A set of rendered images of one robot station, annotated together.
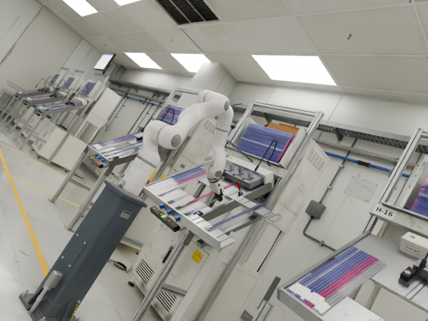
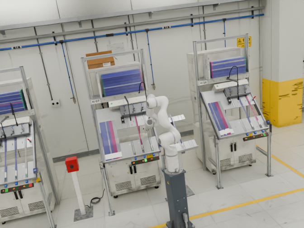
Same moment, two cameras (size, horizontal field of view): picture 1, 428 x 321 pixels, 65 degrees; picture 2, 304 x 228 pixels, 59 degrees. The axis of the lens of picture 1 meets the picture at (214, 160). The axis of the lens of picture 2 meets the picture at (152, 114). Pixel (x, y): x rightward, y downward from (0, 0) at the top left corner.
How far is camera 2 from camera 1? 294 cm
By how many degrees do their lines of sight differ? 65
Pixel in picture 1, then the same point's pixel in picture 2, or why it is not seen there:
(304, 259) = not seen: hidden behind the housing
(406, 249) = (217, 91)
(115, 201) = (182, 176)
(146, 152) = (175, 151)
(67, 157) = not seen: outside the picture
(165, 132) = (178, 137)
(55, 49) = not seen: outside the picture
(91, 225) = (180, 192)
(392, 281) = (227, 105)
